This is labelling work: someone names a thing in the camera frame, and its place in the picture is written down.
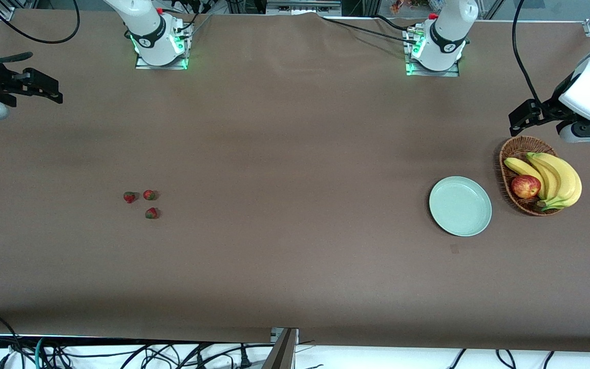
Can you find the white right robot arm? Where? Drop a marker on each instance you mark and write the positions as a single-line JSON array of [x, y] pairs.
[[146, 31]]

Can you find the brown table cover sheet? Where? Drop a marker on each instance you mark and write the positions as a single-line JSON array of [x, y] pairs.
[[295, 154]]

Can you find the yellow banana bunch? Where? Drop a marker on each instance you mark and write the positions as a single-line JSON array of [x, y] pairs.
[[564, 179]]

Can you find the aluminium profile post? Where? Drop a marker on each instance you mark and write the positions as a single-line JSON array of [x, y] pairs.
[[282, 351]]

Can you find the pale green round plate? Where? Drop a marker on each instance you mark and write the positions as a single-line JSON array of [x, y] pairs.
[[460, 206]]

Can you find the red apple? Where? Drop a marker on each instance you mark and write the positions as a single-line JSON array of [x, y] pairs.
[[525, 186]]

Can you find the red strawberry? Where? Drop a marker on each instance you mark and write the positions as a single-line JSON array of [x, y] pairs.
[[149, 195], [129, 197], [151, 213]]

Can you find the grey device box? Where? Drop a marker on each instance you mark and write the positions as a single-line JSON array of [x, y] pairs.
[[302, 6]]

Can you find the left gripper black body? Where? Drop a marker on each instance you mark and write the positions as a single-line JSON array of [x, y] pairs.
[[552, 108]]

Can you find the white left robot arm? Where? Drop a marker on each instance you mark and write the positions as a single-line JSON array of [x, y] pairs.
[[448, 31]]

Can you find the colourful background objects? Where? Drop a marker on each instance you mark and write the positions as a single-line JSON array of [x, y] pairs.
[[407, 5]]

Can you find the brown wicker basket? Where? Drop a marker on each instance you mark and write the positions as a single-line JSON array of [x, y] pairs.
[[515, 154]]

